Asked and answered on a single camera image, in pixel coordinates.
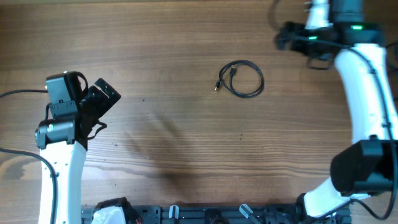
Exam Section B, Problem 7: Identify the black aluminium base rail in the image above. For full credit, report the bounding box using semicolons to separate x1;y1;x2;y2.
80;202;352;224

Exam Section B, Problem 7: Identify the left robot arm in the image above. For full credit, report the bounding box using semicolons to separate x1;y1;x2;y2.
35;71;121;223

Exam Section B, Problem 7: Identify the camera black cable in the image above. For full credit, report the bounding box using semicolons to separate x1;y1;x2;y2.
0;71;90;224
267;0;398;221

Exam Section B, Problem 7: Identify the right camera black cable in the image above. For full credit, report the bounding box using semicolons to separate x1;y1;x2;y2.
267;0;398;221

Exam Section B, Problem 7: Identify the small black cable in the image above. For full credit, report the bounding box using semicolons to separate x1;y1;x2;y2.
214;60;265;99

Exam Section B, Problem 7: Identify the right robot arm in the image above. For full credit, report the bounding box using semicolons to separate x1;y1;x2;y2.
275;0;397;223

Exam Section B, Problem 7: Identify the left camera black cable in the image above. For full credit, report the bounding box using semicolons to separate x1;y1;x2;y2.
0;71;90;224

